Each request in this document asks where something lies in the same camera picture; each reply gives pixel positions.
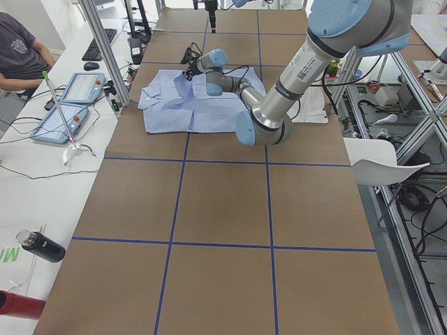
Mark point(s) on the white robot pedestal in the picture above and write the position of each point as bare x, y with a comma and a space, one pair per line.
310, 108

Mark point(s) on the black water bottle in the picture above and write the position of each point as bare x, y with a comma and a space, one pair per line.
40, 245

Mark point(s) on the lower blue teach pendant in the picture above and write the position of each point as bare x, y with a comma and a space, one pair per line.
52, 129

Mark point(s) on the aluminium frame post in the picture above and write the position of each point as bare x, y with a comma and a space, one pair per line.
100, 37

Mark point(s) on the red water bottle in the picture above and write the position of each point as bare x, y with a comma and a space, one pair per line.
21, 306

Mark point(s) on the light blue striped shirt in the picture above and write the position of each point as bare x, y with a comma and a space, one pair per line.
173, 104

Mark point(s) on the upper blue teach pendant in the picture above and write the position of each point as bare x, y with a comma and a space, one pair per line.
83, 88

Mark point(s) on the blue teach pendant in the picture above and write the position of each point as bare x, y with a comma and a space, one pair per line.
83, 88
52, 129

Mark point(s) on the black computer mouse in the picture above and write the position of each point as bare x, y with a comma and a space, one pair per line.
90, 65

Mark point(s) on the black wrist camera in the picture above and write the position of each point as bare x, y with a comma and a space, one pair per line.
190, 56

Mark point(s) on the seated person dark shirt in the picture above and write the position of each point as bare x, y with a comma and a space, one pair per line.
23, 57

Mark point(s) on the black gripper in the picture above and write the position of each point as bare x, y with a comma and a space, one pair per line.
192, 65
211, 14

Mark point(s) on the metal rod green tip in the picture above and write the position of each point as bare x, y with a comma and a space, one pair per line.
71, 139

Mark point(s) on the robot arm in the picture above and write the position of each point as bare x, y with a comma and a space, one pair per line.
237, 3
334, 28

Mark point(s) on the white plastic chair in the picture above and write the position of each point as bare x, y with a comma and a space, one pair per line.
374, 162

